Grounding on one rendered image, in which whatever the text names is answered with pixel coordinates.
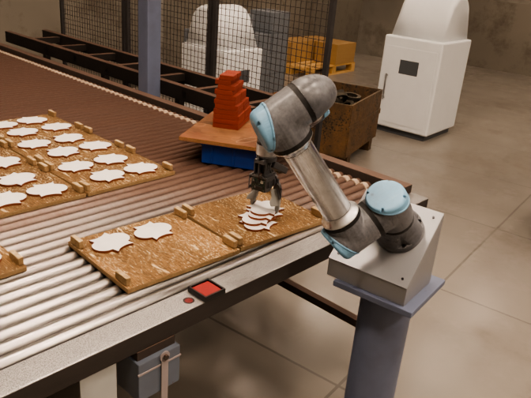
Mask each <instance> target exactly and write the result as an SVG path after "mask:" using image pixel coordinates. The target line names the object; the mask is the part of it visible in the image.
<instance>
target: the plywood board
mask: <svg viewBox="0 0 531 398"><path fill-rule="evenodd" d="M179 140H180V141H189V142H195V143H201V144H207V145H216V146H222V147H228V148H238V149H244V150H250V151H255V152H256V146H257V135H256V133H255V131H254V129H253V127H252V125H251V123H250V119H249V120H248V121H247V122H246V123H245V124H244V125H243V126H242V127H241V128H240V129H239V130H230V129H223V128H217V127H213V111H212V112H211V113H209V114H208V115H206V116H205V117H204V118H203V119H202V120H200V121H199V122H197V123H196V124H195V125H193V126H192V127H190V128H189V129H188V130H187V131H186V132H184V133H183V134H181V135H180V136H179Z"/></svg>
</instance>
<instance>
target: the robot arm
mask: <svg viewBox="0 0 531 398"><path fill-rule="evenodd" d="M336 98H337V88H336V86H335V84H334V83H333V81H332V80H331V79H330V78H328V77H327V76H324V75H321V74H316V73H315V74H308V75H304V76H302V77H299V78H297V79H295V80H294V81H292V82H291V83H290V84H288V85H287V86H285V87H284V88H282V89H281V90H280V91H279V92H277V93H275V94H274V95H273V96H271V97H269V98H268V99H267V100H266V101H264V102H261V103H260V104H259V106H257V107H256V108H255V109H253V111H252V112H251V113H250V123H251V125H252V127H253V129H254V131H255V133H256V135H257V146H256V154H257V155H256V158H255V159H254V172H252V173H250V174H249V182H248V188H250V187H251V189H252V190H251V192H250V193H249V194H248V195H247V199H250V204H251V205H252V204H254V203H255V202H256V197H257V196H258V192H259V191H260V192H263V193H267V192H269V191H270V193H271V199H270V201H269V203H270V206H271V207H273V206H275V212H276V214H277V213H278V212H279V209H280V206H281V196H282V187H281V183H280V180H279V179H278V176H277V173H278V174H282V173H283V174H287V171H288V168H287V167H286V166H285V165H284V164H282V163H278V162H276V161H277V156H280V157H284V158H285V160H286V161H287V163H288V165H289V166H290V168H291V169H292V171H293V172H294V174H295V175H296V177H297V178H298V179H299V181H300V183H301V184H302V186H303V188H304V189H305V190H306V192H307V194H308V195H309V197H310V198H311V200H312V201H313V202H314V204H315V206H316V207H317V209H318V210H319V211H320V213H321V214H322V226H323V229H322V230H321V233H322V235H323V236H324V237H325V238H326V240H327V241H328V242H329V243H330V244H331V245H332V247H333V248H334V249H335V250H336V251H337V252H338V253H339V254H340V255H341V256H342V257H343V258H345V259H349V258H351V257H353V256H355V255H356V254H359V253H360V251H362V250H363V249H365V248H366V247H368V246H369V245H370V244H372V243H373V242H374V241H376V240H377V242H378V244H379V245H380V246H381V247H382V248H383V249H384V250H387V251H389V252H392V253H404V252H407V251H410V250H412V249H413V248H415V247H416V246H417V245H418V244H419V243H420V241H421V240H422V238H423V236H424V224H423V221H422V219H421V218H420V216H419V215H418V213H417V212H415V211H414V210H412V206H411V203H410V198H409V195H408V193H407V192H406V190H405V188H404V187H403V186H402V185H401V184H400V183H398V182H395V181H388V180H382V181H379V182H376V183H374V184H373V185H371V186H370V187H369V188H368V190H367V193H366V195H365V199H364V200H362V201H361V202H360V203H359V204H357V203H356V202H354V201H349V200H348V198H347V197H346V196H345V194H344V192H343V191H342V189H341V187H340V186H339V185H338V183H337V181H336V179H335V178H334V176H333V175H332V173H331V171H330V169H329V168H328V167H327V165H326V163H325V161H324V160H323V158H322V157H321V155H320V154H319V152H318V150H317V149H316V147H315V146H314V144H313V142H312V140H311V138H312V135H313V131H312V129H311V128H312V127H313V126H315V125H316V124H318V123H319V122H320V121H322V120H324V119H325V117H327V116H328V115H329V114H330V110H329V109H330V108H331V107H332V106H333V104H334V102H335V100H336ZM274 171H276V172H274ZM251 177H252V178H251ZM250 178H251V184H250ZM272 187H273V189H272Z"/></svg>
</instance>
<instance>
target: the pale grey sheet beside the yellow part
mask: <svg viewBox="0 0 531 398"><path fill-rule="evenodd" d="M79 384H80V398H117V379H116V363H115V364H113V365H111V366H109V367H107V368H105V369H103V370H101V371H99V372H97V373H95V374H93V375H91V376H89V377H87V378H85V379H83V380H81V381H79Z"/></svg>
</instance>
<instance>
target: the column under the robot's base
mask: <svg viewBox="0 0 531 398"><path fill-rule="evenodd" d="M444 284H445V280H444V279H441V278H438V277H437V276H433V275H431V280H430V283H429V284H428V285H426V286H425V287H424V288H423V289H422V290H421V291H420V292H419V293H418V294H417V295H416V296H414V297H413V298H412V299H411V300H410V301H409V302H408V303H407V304H406V305H405V306H400V305H398V304H397V303H394V302H391V301H389V300H387V299H384V298H382V297H379V296H377V295H374V294H372V293H370V292H368V291H365V290H363V289H361V288H358V287H356V286H353V285H351V284H350V283H346V282H344V281H342V280H339V279H335V280H334V281H333V286H335V287H339V288H340V289H342V290H345V291H347V292H350V293H352V294H354V295H357V296H359V297H360V305H359V310H358V315H357V320H356V329H355V335H354V340H353V345H352V353H351V358H350V363H349V368H348V377H347V382H346V388H345V397H344V398H394V395H395V391H396V387H397V379H398V375H399V371H400V367H401V360H402V356H403V352H404V348H405V341H406V337H407V333H408V329H409V322H410V318H412V317H413V316H414V315H415V314H416V313H417V312H418V311H419V310H420V309H421V308H422V307H423V306H424V305H425V304H426V303H427V302H428V301H429V300H430V299H431V298H432V297H433V296H434V295H435V294H436V292H437V291H438V290H439V289H440V288H441V287H442V286H443V285H444Z"/></svg>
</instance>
